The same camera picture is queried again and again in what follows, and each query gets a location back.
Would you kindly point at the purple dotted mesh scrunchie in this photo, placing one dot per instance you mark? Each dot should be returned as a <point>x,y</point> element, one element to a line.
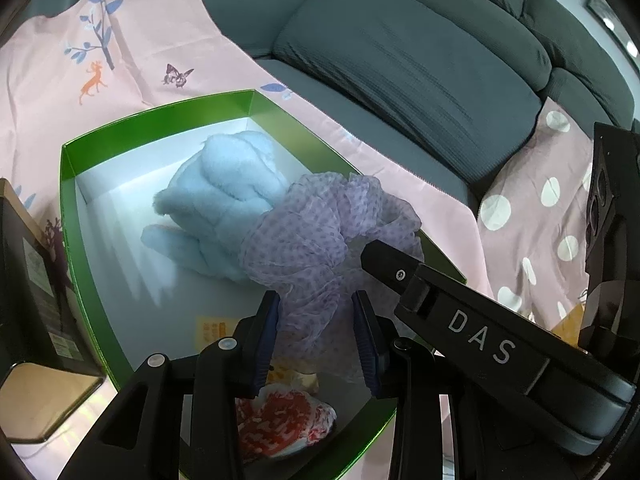
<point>310,240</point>

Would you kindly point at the red and white cloth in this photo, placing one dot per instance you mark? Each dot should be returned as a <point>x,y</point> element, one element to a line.
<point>285,420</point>

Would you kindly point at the grey sofa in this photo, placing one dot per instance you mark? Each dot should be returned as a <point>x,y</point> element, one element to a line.
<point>325,95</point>

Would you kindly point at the black and gold box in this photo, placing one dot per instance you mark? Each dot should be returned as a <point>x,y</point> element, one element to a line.
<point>40,285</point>

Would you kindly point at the green cardboard box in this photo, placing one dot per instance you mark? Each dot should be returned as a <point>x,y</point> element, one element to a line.
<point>125,260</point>

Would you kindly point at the pink polka dot cloth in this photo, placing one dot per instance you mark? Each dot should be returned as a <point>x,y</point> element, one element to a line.
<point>525,220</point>

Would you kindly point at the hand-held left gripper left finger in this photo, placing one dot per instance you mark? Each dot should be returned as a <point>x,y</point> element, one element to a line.
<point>265,345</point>

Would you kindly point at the large yellow tissue pack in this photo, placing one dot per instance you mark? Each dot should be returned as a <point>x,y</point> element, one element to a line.
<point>567,332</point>

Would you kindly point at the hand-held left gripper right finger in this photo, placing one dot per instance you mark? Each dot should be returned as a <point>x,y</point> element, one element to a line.
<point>367,350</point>

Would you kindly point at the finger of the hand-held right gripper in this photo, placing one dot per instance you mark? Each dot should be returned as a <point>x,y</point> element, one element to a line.
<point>387,265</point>

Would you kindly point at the dark framed wall picture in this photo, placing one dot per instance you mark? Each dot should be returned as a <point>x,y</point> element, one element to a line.
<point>605,7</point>

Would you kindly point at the pink printed bed sheet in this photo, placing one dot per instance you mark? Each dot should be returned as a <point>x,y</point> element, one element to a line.
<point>150,50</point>

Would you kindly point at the light blue fluffy cloth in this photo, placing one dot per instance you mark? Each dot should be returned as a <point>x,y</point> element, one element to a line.
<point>220,185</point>

